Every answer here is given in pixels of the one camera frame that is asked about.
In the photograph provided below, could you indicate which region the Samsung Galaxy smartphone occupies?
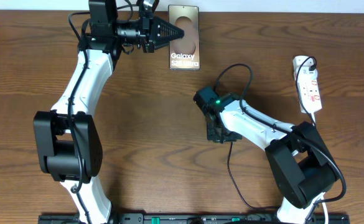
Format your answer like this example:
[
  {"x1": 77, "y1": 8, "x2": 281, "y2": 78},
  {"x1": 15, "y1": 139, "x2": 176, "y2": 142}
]
[{"x1": 168, "y1": 5, "x2": 200, "y2": 70}]

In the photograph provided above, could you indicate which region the white power strip cord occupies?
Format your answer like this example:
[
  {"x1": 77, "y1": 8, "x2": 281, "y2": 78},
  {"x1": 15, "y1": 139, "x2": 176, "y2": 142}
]
[{"x1": 310, "y1": 112, "x2": 330, "y2": 224}]

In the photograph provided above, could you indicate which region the white power strip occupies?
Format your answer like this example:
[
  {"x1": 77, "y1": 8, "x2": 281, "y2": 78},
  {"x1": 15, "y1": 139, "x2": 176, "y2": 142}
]
[{"x1": 292, "y1": 55, "x2": 322, "y2": 114}]

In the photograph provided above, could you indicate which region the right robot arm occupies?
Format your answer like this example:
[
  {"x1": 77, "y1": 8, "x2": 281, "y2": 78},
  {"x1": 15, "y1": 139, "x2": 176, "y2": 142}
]
[{"x1": 193, "y1": 86, "x2": 343, "y2": 223}]

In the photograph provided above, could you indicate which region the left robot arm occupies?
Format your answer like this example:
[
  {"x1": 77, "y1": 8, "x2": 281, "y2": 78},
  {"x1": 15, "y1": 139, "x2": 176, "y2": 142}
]
[{"x1": 33, "y1": 0, "x2": 184, "y2": 223}]

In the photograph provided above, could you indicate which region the black USB charging cable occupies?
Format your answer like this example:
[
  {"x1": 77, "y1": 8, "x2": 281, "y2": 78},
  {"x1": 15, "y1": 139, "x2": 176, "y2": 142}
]
[{"x1": 226, "y1": 55, "x2": 318, "y2": 210}]

